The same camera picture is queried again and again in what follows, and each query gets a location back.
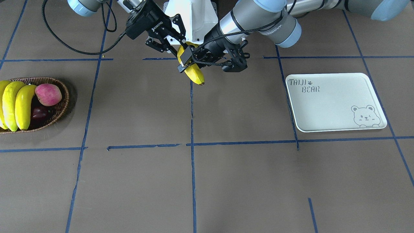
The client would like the wicker fruit basket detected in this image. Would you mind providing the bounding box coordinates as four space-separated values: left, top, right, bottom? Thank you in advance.
0 77 71 134

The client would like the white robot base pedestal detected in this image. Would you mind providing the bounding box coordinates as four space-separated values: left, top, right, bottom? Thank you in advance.
163 0 218 45

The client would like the dark red apple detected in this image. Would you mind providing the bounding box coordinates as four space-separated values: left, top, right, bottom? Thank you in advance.
31 106 52 121

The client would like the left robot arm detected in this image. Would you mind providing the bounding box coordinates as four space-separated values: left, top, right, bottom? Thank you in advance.
178 0 409 72

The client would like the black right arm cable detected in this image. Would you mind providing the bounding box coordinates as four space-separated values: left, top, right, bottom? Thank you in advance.
42 0 130 55

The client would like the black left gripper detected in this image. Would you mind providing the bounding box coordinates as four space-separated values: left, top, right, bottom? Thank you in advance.
177 31 250 73

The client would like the pink red apple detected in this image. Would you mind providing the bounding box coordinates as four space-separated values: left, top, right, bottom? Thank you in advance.
35 83 62 106

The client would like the ripe yellow banana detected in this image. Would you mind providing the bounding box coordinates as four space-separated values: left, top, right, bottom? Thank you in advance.
177 45 205 85

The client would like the white bear tray plate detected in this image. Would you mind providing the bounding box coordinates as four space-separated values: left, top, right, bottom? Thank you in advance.
285 73 387 133

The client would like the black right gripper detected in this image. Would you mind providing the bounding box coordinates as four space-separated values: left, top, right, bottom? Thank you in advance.
125 0 188 55

